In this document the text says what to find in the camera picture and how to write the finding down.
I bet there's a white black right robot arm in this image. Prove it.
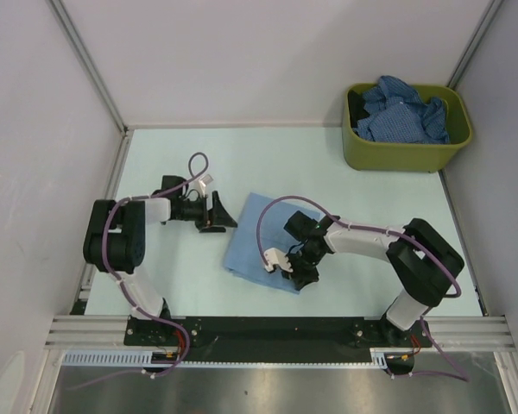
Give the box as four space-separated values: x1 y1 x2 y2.
274 211 464 346

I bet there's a white slotted cable duct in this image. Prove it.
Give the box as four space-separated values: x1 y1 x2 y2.
61 350 388 369

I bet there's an aluminium frame post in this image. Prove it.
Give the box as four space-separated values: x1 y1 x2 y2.
47 0 130 135
446 0 505 90

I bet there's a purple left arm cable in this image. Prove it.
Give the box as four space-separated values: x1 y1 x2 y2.
64 151 212 392

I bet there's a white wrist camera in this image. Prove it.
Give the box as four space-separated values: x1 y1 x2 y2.
262 248 293 273
197 174 214 197

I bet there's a blue checkered shirt in bin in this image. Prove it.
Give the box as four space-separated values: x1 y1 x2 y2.
353 75 450 145

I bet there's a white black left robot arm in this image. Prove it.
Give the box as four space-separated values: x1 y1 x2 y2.
82 175 237 348

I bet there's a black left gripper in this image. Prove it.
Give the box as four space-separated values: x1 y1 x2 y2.
176 191 237 233

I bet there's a light blue long sleeve shirt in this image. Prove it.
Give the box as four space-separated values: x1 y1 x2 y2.
223 192 320 294

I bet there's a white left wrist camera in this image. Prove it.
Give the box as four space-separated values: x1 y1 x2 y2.
197 174 214 197

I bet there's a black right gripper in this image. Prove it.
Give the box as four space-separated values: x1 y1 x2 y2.
281 247 326 291

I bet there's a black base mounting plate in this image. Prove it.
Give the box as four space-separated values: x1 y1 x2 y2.
123 317 432 362

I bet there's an aluminium frame post left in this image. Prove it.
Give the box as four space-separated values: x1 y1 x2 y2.
47 0 130 135

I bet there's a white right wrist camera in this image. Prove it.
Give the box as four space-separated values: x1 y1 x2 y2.
262 248 293 273

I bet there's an aluminium frame post right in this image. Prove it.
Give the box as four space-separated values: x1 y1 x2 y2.
446 0 505 90

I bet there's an aluminium front rail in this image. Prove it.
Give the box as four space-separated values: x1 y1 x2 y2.
45 316 515 352

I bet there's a green plastic bin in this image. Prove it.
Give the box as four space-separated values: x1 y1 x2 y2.
342 76 473 173

